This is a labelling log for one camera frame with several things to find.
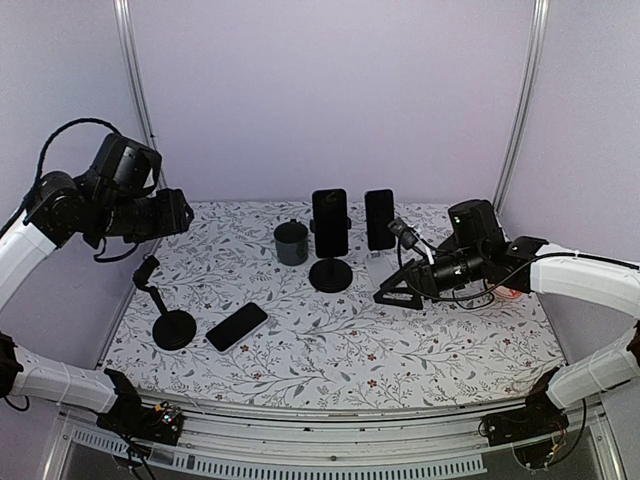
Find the phone with white case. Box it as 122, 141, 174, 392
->
205, 302, 269, 353

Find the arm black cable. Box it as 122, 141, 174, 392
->
32, 117, 124, 186
397, 239, 640, 311

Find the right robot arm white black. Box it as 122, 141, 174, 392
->
374, 199, 639, 436

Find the white folding phone stand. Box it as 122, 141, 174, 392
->
364, 250, 399, 289

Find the black round-base stand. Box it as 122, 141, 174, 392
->
132, 255, 197, 351
308, 258, 353, 293

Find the orange patterned white bowl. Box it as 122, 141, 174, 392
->
493, 286, 523, 301

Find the left aluminium frame post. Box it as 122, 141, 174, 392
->
112, 0, 176, 214

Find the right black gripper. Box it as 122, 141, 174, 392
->
374, 244, 487, 310

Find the dark grey mug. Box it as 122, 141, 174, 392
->
274, 219, 308, 266

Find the black phone front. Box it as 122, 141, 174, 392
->
312, 188, 349, 259

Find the aluminium frame post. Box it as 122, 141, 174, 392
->
112, 0, 176, 214
493, 0, 550, 213

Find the right aluminium frame post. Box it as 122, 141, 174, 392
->
493, 0, 550, 213

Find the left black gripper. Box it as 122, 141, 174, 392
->
91, 186, 195, 243

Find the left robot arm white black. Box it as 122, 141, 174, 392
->
1, 132, 194, 434

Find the front aluminium rail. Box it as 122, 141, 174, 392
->
43, 398, 631, 479

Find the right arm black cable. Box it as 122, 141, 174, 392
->
397, 239, 640, 311

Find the phone with blue case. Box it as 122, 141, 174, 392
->
364, 189, 396, 251

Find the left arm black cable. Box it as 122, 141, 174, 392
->
32, 117, 124, 186

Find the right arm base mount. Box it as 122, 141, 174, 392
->
479, 367, 569, 446

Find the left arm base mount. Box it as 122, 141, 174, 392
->
96, 369, 184, 446

